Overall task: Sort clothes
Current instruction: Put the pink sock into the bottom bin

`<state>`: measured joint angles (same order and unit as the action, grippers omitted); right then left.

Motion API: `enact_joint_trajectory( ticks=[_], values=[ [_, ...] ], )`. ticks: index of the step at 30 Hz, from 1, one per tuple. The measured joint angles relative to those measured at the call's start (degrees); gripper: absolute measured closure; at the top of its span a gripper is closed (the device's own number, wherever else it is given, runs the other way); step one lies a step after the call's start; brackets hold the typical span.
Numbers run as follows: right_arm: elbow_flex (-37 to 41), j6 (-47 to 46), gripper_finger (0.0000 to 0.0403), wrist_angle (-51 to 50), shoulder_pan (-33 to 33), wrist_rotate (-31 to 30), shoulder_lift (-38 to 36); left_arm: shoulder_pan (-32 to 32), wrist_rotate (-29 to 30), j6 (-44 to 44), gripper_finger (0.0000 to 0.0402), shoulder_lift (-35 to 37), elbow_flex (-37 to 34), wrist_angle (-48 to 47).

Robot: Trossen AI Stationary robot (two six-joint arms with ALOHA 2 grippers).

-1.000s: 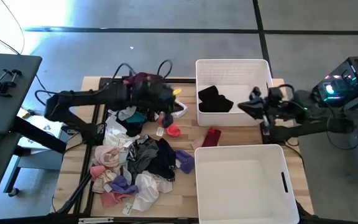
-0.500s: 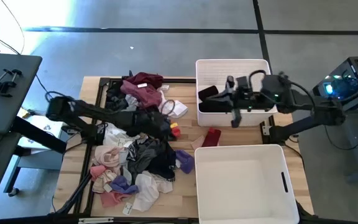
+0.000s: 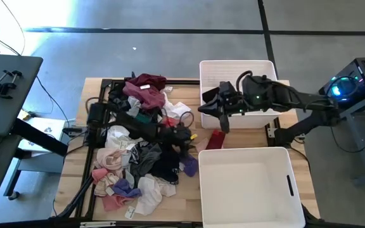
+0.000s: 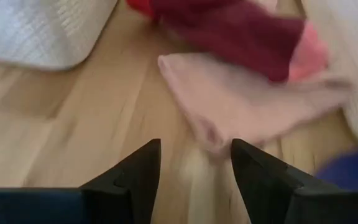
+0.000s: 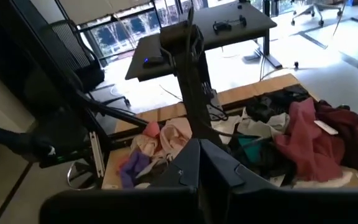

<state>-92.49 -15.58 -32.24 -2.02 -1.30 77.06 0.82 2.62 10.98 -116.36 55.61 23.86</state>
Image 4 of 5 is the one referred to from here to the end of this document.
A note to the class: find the coral pink sock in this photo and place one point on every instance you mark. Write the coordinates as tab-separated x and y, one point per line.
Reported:
309	56

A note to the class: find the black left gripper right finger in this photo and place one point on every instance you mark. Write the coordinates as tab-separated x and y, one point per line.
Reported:
259	186

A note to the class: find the blue garment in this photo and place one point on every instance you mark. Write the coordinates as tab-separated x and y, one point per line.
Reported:
353	171

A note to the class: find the pink garment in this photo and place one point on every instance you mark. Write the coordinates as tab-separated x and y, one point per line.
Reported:
228	102

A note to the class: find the dark red garment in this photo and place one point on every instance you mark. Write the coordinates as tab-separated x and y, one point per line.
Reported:
244	40

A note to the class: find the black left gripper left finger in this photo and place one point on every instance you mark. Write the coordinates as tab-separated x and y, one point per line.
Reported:
129	193

